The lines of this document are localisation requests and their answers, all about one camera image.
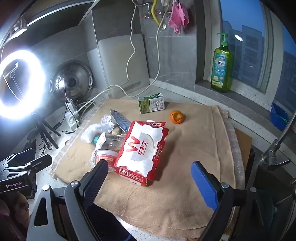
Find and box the grey cutting board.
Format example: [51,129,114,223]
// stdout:
[97,34,151,99]

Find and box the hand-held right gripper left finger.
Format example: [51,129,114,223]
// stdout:
[26,159,109,241]

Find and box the white ring light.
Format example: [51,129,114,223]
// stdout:
[0,50,47,120]

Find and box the black tripod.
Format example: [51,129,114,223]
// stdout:
[30,113,62,149]

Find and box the orange peel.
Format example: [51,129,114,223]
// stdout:
[169,110,187,125]

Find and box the blue grey snack wrapper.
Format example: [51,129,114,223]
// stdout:
[110,109,132,131]

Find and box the pink cloth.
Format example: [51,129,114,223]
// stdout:
[168,3,189,34]

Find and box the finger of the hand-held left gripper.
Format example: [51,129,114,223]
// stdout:
[7,154,53,173]
[0,148,36,164]

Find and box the beige towel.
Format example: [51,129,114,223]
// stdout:
[50,98,236,239]

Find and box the red white paper cup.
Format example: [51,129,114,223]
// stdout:
[90,149,120,173]

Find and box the dark sink basin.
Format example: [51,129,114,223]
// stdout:
[243,146,296,241]

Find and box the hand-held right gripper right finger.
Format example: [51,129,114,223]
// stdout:
[190,161,278,241]

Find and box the white socket block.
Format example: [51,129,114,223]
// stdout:
[64,112,82,133]

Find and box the white cable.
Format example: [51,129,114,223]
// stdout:
[65,1,139,109]
[76,23,162,116]

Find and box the green milk carton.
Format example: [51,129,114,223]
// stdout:
[138,93,165,115]

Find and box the clear plastic wrap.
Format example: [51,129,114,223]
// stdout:
[100,114,115,130]

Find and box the person's left hand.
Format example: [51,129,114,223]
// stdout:
[0,192,31,233]

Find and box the steel pot lid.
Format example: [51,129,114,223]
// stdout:
[50,61,93,103]

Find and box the window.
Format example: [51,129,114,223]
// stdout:
[218,0,296,112]

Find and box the steel faucet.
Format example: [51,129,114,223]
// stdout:
[258,113,296,172]

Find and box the brown board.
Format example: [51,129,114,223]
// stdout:
[235,128,253,172]

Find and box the red white plastic packet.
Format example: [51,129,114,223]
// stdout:
[115,120,169,187]

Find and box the grey range hood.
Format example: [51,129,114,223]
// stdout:
[0,0,104,50]

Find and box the yellow hose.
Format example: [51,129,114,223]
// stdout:
[151,0,162,26]

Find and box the green dish soap bottle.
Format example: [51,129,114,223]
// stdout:
[210,33,234,93]

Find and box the small blue plastic crate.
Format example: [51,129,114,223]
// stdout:
[270,102,290,132]

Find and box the white power adapter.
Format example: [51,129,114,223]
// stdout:
[65,98,79,116]

